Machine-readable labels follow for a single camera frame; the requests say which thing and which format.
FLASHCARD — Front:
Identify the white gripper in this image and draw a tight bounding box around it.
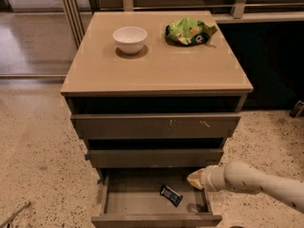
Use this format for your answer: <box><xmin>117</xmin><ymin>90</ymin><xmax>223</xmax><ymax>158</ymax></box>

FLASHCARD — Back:
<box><xmin>187</xmin><ymin>165</ymin><xmax>226</xmax><ymax>192</ymax></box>

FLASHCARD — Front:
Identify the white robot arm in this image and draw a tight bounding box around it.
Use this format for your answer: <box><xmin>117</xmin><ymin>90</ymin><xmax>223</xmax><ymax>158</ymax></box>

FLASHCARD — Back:
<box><xmin>187</xmin><ymin>161</ymin><xmax>304</xmax><ymax>213</ymax></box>

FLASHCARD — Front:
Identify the top grey drawer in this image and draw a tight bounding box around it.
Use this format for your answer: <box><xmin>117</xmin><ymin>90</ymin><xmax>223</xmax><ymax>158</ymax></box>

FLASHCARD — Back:
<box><xmin>70</xmin><ymin>113</ymin><xmax>240</xmax><ymax>140</ymax></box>

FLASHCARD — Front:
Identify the bottom open grey drawer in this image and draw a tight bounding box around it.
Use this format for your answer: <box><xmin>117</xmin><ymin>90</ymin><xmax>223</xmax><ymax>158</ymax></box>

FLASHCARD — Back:
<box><xmin>91</xmin><ymin>168</ymin><xmax>221</xmax><ymax>228</ymax></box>

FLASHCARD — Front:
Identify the grey drawer cabinet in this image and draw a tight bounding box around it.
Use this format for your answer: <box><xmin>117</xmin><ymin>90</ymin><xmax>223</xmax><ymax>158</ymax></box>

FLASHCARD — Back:
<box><xmin>60</xmin><ymin>10</ymin><xmax>255</xmax><ymax>228</ymax></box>

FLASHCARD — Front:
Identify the middle grey drawer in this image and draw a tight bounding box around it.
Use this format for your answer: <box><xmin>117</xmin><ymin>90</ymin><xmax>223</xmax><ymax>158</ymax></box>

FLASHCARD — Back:
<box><xmin>85</xmin><ymin>149</ymin><xmax>223</xmax><ymax>168</ymax></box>

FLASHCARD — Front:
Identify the dark object on floor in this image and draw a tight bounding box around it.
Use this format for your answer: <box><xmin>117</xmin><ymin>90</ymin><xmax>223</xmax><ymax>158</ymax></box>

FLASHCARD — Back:
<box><xmin>289</xmin><ymin>101</ymin><xmax>304</xmax><ymax>118</ymax></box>

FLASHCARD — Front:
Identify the green chip bag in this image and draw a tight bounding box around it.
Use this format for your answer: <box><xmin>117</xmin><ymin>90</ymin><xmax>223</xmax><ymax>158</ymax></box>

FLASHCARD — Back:
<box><xmin>164</xmin><ymin>17</ymin><xmax>218</xmax><ymax>46</ymax></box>

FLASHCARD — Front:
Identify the white ceramic bowl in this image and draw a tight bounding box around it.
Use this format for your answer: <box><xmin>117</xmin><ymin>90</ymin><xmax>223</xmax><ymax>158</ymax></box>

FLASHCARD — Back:
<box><xmin>112</xmin><ymin>27</ymin><xmax>147</xmax><ymax>55</ymax></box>

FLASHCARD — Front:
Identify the metal rod on floor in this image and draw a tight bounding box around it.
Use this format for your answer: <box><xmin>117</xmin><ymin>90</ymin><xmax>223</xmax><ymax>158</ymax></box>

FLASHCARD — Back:
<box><xmin>0</xmin><ymin>201</ymin><xmax>30</xmax><ymax>228</ymax></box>

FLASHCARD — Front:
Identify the metal railing frame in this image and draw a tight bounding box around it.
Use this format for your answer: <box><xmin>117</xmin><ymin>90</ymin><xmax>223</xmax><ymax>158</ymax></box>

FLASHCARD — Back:
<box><xmin>62</xmin><ymin>0</ymin><xmax>304</xmax><ymax>40</ymax></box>

